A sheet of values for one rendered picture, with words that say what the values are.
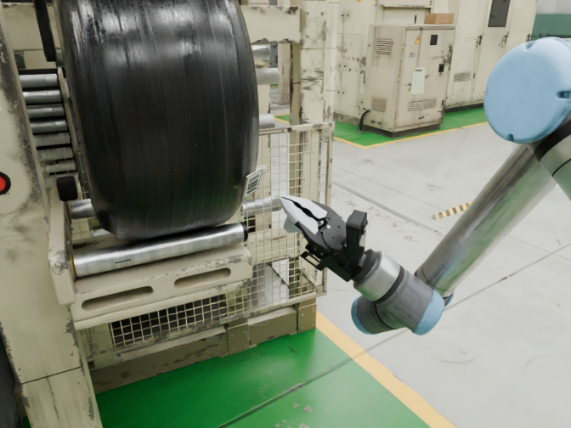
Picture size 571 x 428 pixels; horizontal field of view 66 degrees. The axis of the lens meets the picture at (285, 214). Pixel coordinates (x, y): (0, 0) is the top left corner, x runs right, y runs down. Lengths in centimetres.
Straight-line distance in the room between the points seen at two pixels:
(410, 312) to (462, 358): 125
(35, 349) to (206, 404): 88
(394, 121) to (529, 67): 485
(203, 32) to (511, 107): 44
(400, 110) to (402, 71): 44
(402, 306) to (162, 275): 46
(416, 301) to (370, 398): 102
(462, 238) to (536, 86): 39
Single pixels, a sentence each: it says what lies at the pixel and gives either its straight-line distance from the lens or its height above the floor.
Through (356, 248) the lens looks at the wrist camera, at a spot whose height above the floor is 95.
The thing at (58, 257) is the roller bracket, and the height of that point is 95.
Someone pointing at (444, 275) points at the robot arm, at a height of 84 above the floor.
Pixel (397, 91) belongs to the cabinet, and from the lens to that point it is 536.
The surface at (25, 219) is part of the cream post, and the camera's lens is 94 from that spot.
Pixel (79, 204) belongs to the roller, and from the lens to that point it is 115.
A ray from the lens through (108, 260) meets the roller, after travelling 89.
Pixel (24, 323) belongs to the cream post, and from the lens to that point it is 104.
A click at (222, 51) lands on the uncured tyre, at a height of 128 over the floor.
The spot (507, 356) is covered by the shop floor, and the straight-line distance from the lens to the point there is 219.
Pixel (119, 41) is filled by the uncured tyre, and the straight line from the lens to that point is 71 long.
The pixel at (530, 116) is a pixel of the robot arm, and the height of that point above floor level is 122.
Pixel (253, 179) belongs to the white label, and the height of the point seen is 105.
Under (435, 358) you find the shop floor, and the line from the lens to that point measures 207.
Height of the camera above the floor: 132
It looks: 24 degrees down
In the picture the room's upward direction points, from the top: straight up
